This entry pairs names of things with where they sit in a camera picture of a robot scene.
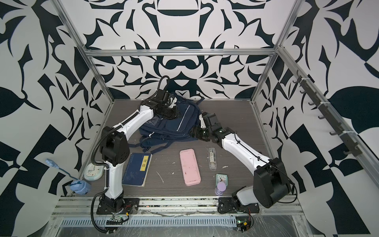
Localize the purple cylindrical container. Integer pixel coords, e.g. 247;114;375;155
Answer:
215;181;227;196

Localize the aluminium frame rail base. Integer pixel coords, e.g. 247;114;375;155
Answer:
43;196;312;237

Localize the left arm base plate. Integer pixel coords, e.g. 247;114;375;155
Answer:
96;196;140;215

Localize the navy blue school backpack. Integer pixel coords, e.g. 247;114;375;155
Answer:
129;95;204;154

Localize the blue book yellow label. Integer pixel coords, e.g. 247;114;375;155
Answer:
122;153;152;187

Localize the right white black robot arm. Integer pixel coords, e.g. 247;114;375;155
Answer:
191;112;296;208

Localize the pink pencil case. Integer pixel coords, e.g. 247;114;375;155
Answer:
179;149;201;186

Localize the small green square clock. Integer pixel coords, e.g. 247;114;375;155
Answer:
216;173;228;186

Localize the small green circuit board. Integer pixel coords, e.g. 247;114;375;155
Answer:
236;216;254;233

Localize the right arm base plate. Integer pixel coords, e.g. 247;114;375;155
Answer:
217;197;260;214

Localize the round mint alarm clock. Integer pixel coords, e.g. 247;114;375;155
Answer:
84;164;104;181

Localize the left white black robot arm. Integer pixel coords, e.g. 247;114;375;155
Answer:
91;89;179;213

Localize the left black corrugated cable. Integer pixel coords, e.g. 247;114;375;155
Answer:
90;189;125;234

